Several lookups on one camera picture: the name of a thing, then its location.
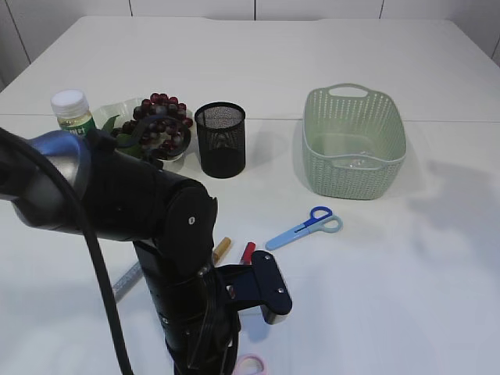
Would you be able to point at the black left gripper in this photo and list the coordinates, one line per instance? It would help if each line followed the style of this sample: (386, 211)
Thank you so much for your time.
(201, 330)

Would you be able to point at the pink scissors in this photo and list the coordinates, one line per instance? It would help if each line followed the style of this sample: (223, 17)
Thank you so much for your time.
(250, 364)

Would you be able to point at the blue scissors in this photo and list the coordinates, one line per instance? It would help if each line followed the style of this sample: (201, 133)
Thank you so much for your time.
(321, 218)

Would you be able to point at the purple artificial grape bunch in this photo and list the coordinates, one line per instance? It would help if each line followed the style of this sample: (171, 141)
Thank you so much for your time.
(164, 121)

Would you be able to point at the clear plastic sheet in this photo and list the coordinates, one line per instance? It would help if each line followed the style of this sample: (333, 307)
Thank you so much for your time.
(353, 161)

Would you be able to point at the yellow tea bottle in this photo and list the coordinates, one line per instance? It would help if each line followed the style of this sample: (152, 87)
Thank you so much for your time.
(72, 111)

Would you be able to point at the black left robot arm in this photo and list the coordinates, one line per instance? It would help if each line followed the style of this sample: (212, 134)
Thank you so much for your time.
(85, 185)

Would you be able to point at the gold glitter pen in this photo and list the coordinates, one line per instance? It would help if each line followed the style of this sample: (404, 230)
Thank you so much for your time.
(221, 250)

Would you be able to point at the silver glitter pen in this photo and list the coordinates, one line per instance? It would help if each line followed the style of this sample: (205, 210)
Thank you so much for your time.
(127, 281)

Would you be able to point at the red glitter pen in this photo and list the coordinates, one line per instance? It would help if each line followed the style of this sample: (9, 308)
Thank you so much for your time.
(246, 258)

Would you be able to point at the black mesh pen holder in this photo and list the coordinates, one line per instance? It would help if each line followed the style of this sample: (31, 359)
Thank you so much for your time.
(221, 139)

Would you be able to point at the green woven plastic basket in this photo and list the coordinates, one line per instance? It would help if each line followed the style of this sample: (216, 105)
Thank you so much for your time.
(335, 125)

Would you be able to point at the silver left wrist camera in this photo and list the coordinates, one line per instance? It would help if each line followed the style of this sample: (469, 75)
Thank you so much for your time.
(258, 284)

